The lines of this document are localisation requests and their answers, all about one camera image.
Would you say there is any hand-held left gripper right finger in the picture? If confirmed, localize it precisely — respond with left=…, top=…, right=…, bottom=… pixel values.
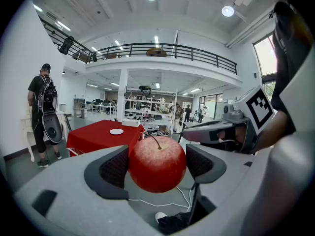
left=169, top=131, right=315, bottom=236

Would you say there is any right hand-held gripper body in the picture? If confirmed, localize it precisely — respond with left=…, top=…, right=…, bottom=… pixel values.
left=209, top=85, right=276, bottom=154

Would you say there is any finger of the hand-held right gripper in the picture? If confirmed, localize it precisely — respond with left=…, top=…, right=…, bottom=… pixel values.
left=182, top=120, right=234, bottom=143

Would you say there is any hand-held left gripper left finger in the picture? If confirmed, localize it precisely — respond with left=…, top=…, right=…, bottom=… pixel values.
left=13, top=145, right=163, bottom=236

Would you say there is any red apple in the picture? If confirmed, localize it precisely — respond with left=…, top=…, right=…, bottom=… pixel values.
left=128, top=135, right=187, bottom=194

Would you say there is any person's right forearm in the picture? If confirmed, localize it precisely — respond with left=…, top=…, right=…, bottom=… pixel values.
left=255, top=109, right=296, bottom=152

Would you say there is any person's right hand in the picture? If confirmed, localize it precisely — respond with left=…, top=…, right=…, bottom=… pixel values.
left=235, top=122, right=248, bottom=147

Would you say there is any pile of black equipment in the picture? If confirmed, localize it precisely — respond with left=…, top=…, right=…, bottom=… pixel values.
left=144, top=129, right=173, bottom=137

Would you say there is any tall window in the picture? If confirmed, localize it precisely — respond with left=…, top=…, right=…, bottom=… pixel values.
left=252, top=33, right=278, bottom=103

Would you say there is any white shelf unit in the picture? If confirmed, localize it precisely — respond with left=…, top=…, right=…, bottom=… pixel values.
left=124, top=88, right=178, bottom=135

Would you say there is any person's black jacket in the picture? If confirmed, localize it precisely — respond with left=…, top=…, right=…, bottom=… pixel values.
left=269, top=0, right=315, bottom=135

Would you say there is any table with red cloth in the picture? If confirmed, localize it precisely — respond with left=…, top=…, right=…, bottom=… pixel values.
left=66, top=119, right=146, bottom=157

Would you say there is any white cardboard box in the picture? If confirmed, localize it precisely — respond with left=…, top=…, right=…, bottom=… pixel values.
left=122, top=118, right=141, bottom=127

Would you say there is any black tripod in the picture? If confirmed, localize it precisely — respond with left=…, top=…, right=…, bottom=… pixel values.
left=63, top=114, right=72, bottom=132

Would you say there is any grey cabinet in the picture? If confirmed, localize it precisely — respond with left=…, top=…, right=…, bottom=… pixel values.
left=72, top=97, right=88, bottom=119

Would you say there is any black plastic bag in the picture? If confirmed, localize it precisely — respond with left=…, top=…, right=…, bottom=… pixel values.
left=157, top=211, right=196, bottom=236

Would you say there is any row of office desks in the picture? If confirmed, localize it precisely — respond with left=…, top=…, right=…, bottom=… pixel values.
left=85, top=98, right=117, bottom=115

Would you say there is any black balcony railing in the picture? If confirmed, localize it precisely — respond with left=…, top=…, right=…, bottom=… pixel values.
left=38, top=15, right=238, bottom=76

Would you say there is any black spotlight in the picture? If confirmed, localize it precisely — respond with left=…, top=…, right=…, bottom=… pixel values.
left=58, top=35, right=74, bottom=56

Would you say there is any white cable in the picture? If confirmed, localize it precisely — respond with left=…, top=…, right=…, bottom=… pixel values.
left=127, top=185, right=193, bottom=209

